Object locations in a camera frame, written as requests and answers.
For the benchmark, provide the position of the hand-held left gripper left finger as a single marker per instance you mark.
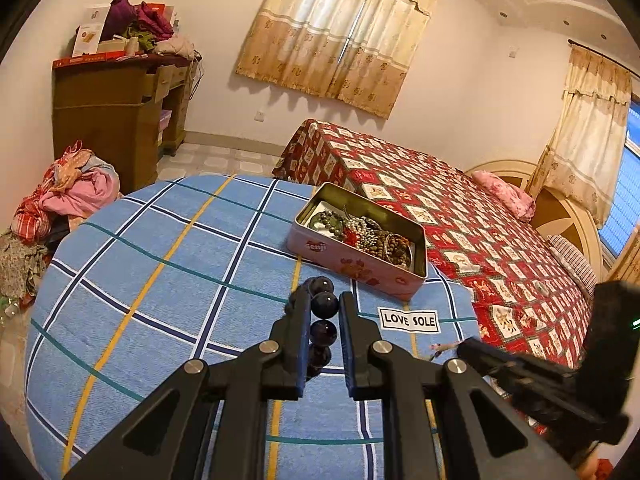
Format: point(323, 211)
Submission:
point(301, 360)

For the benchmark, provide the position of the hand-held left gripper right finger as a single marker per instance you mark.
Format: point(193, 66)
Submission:
point(350, 360)

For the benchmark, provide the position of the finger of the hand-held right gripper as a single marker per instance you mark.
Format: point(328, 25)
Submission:
point(520, 360)
point(565, 405)

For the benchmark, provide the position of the pink tin box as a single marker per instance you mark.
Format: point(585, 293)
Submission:
point(340, 260)

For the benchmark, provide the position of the person's right forearm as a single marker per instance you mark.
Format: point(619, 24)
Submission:
point(602, 470)

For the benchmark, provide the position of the striped pillow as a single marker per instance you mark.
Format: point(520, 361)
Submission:
point(570, 257)

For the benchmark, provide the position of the round wooden headboard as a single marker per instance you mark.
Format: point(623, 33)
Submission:
point(560, 210)

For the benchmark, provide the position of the window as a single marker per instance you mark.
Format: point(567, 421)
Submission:
point(625, 200)

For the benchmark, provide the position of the blue plaid blanket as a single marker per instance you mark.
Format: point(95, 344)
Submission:
point(150, 310)

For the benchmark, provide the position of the red patterned bed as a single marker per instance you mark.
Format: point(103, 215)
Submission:
point(450, 210)

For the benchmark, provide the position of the pink pillow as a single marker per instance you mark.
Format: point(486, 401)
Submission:
point(502, 194)

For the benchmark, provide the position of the narrow beige patterned curtain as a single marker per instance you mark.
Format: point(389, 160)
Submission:
point(585, 150)

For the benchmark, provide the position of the pile of pink clothes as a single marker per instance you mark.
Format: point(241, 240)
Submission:
point(75, 190)

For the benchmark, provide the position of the green patterned cloth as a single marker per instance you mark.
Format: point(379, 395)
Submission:
point(20, 265)

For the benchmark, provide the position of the brown wooden desk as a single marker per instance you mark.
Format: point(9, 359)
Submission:
point(100, 125)

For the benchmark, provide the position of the red flat box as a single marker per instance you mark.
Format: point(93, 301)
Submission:
point(80, 61)

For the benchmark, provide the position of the pile of clothes on desk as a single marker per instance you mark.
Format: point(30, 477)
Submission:
point(145, 20)

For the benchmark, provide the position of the white cardboard box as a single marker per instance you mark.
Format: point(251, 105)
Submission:
point(90, 30)

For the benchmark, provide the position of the white wall socket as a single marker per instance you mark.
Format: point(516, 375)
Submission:
point(259, 116)

